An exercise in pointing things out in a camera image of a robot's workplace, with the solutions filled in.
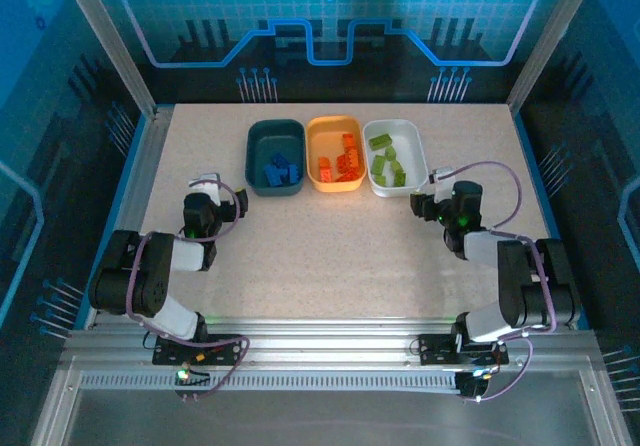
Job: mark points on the long blue lego brick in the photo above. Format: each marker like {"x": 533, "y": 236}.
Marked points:
{"x": 272, "y": 176}

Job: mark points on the orange lego brick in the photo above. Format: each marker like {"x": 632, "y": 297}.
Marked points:
{"x": 354, "y": 155}
{"x": 348, "y": 141}
{"x": 325, "y": 169}
{"x": 348, "y": 176}

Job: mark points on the large orange lego plate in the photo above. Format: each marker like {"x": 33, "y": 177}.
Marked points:
{"x": 342, "y": 162}

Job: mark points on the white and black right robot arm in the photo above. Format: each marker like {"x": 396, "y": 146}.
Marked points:
{"x": 530, "y": 286}

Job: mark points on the white plastic container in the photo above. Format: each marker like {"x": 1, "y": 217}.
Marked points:
{"x": 412, "y": 141}

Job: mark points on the dark teal plastic container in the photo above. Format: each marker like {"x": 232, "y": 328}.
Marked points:
{"x": 275, "y": 138}

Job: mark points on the orange plastic container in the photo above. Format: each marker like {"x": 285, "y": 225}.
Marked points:
{"x": 327, "y": 138}

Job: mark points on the grey metal front panel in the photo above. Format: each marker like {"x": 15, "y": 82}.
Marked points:
{"x": 325, "y": 416}

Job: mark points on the aluminium side frame rail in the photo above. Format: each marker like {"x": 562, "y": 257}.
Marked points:
{"x": 132, "y": 191}

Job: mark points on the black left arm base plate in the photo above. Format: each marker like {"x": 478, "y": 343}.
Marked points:
{"x": 230, "y": 348}

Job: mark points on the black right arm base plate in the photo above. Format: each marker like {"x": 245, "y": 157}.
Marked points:
{"x": 435, "y": 348}

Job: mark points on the aluminium front frame rail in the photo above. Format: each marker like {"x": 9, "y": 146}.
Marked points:
{"x": 325, "y": 341}

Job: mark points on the right aluminium frame post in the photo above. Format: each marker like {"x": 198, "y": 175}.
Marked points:
{"x": 542, "y": 41}

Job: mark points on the aluminium frame post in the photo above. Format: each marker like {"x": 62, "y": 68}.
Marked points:
{"x": 542, "y": 41}
{"x": 110, "y": 41}

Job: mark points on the left aluminium frame post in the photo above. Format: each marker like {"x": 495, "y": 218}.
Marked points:
{"x": 110, "y": 41}

